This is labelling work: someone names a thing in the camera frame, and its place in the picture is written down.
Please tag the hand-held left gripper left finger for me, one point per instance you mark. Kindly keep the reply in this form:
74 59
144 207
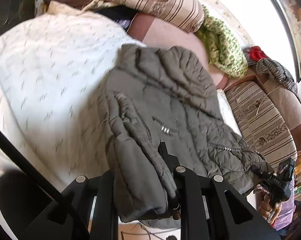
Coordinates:
105 205

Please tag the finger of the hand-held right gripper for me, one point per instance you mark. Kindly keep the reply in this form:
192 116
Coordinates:
260 173

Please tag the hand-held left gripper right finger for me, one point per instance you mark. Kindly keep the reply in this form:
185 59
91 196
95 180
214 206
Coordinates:
188 205

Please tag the olive quilted hooded jacket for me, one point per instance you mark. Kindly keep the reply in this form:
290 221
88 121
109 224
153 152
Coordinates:
165 100

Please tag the person's right hand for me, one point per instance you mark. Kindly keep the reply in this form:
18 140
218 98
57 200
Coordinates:
266 208

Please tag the purple printed garment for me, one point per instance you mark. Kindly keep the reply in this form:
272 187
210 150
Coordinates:
293 212

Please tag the striped sofa backrest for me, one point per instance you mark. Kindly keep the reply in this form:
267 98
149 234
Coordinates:
263 120

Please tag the grey knit cloth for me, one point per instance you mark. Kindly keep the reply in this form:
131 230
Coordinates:
278 75

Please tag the red cloth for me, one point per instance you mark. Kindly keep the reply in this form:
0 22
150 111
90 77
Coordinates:
258 53

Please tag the green patterned blanket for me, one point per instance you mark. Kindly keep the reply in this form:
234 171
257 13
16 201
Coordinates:
223 47

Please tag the white printed duvet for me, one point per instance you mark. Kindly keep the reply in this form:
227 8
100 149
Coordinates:
53 67

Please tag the pink blanket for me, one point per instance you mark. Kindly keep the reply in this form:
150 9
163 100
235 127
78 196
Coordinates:
170 37

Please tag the dark blue cloth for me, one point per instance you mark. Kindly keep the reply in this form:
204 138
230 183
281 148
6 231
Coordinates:
118 17

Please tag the cream leaf-print cloth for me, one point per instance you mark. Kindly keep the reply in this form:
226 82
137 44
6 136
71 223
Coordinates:
96 5

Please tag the beige striped cushion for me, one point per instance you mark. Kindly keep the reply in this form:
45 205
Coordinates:
153 0

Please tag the dark glass-door cabinet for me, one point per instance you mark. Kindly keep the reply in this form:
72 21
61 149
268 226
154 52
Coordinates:
10 2

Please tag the framed wall picture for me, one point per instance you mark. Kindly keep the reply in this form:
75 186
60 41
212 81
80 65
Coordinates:
298 25

